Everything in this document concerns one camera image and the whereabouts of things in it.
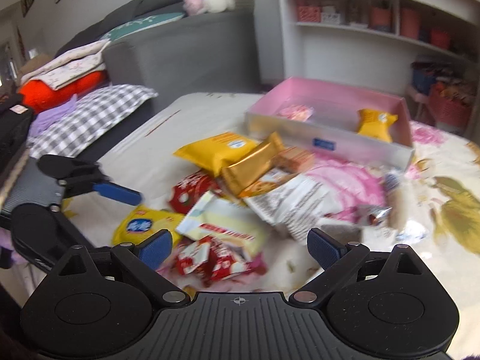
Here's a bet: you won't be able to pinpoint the white bookshelf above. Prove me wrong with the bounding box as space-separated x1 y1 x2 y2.
276 0 480 136

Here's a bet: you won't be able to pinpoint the grey white checked pillow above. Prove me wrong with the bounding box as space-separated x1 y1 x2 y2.
29 85 158 159

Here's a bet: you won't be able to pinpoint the gold foil snack pack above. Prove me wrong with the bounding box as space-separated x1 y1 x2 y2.
220 132 285 196

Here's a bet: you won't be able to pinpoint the red folded blanket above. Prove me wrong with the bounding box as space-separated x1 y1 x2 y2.
19 71 108 114

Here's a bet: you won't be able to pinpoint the clear wrapped wafer biscuit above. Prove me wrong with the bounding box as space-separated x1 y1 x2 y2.
272 146 315 173

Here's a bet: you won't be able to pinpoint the small silver foil snack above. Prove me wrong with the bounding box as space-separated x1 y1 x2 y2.
357 205 392 226

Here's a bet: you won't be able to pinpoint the red white candy pack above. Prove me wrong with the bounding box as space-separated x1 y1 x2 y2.
174 236 268 285

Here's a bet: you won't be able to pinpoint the pink cardboard snack box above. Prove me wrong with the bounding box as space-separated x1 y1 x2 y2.
245 77 414 172

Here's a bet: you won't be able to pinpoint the blue storage bin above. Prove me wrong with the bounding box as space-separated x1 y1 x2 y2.
411 62 436 96

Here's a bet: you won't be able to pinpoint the orange lotus root chip pack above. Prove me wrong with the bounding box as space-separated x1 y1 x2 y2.
239 167 297 198

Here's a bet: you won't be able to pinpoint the yellow snack pack in box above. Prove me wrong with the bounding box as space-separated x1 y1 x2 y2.
357 109 398 143

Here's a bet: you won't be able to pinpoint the clear wrapped sandwich cookies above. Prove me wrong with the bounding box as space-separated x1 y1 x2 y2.
383 170 412 233

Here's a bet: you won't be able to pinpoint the teal cushion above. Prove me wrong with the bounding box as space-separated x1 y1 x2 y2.
101 12 185 41

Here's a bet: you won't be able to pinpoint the small yellow blue snack pack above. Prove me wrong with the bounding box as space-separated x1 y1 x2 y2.
112 205 185 246

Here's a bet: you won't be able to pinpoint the grey sofa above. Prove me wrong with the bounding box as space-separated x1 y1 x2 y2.
78 10 260 160

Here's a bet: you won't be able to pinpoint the pink white plush toy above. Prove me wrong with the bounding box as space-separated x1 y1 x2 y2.
183 0 235 16

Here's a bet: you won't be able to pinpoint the red round-pattern snack pack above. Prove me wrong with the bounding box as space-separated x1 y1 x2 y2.
168 170 223 215

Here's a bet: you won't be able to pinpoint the pink plastic basket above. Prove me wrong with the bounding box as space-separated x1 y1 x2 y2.
427 83 473 128

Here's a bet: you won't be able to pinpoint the pink snack pack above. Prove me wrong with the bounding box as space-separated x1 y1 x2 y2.
277 105 314 122

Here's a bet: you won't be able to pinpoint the large yellow snack pack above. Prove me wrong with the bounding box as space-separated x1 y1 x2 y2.
174 132 258 177

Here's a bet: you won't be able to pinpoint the white pale yellow snack pack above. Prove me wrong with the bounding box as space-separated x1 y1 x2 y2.
176 192 270 258

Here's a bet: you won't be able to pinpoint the small red shelf basket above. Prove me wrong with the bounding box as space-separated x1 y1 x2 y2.
296 5 321 23

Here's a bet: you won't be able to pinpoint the white silver crumpled snack bag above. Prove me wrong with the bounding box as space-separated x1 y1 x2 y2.
243 175 346 245

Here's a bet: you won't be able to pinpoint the floral folded quilt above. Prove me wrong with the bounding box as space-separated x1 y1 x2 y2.
20 40 111 89

